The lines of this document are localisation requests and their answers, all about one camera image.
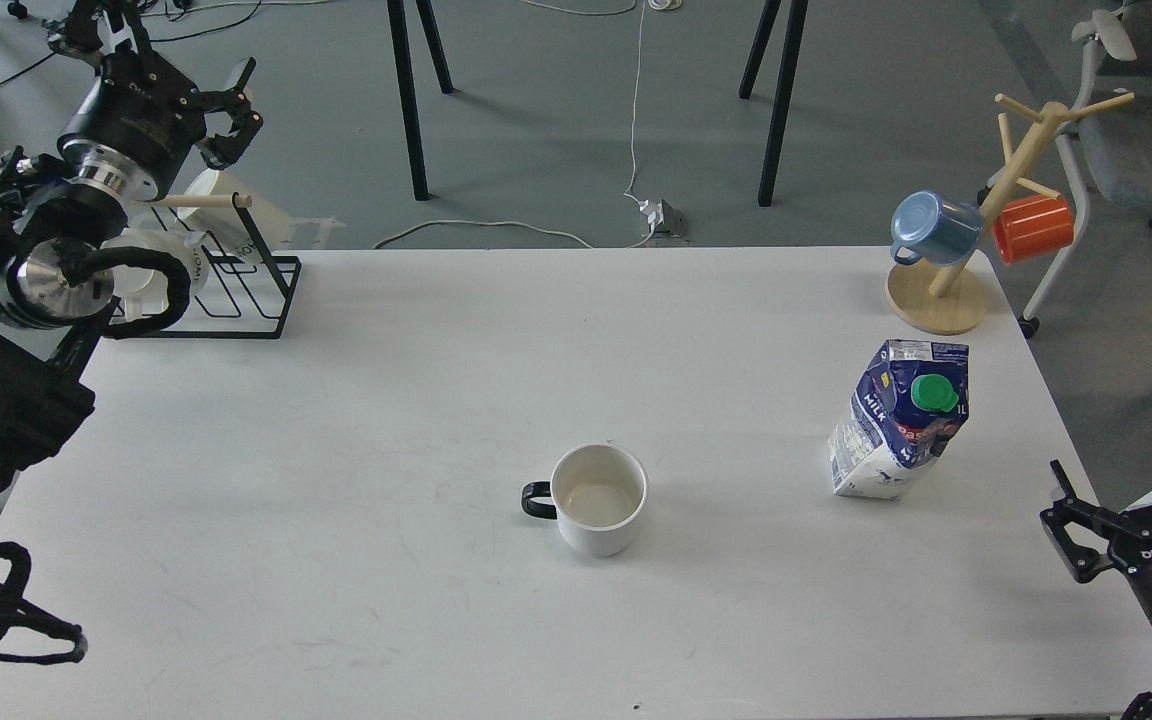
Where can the white power adapter plug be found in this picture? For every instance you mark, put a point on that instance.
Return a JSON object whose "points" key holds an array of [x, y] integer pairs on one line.
{"points": [[662, 220]]}

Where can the orange mug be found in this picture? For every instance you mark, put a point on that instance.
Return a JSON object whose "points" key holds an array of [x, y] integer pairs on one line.
{"points": [[1033, 226]]}

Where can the white mug black handle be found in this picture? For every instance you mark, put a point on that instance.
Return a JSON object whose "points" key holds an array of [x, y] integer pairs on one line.
{"points": [[596, 494]]}

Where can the black wire cup rack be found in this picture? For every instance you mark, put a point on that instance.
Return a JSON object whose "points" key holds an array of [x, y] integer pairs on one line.
{"points": [[214, 265]]}

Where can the blue mug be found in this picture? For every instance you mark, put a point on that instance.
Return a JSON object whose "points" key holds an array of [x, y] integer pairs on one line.
{"points": [[927, 227]]}

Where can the blue white milk carton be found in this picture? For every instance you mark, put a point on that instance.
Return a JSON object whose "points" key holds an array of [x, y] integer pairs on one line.
{"points": [[909, 403]]}

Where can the wooden mug tree stand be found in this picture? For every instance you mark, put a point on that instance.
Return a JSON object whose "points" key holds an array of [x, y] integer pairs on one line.
{"points": [[949, 300]]}

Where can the black right table leg frame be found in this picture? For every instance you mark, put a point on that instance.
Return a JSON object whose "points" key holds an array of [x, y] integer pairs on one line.
{"points": [[784, 88]]}

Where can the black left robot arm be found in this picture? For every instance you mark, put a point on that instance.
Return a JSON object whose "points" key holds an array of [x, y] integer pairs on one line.
{"points": [[64, 285]]}

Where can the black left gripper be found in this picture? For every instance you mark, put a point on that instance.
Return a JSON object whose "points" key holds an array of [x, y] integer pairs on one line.
{"points": [[145, 126]]}

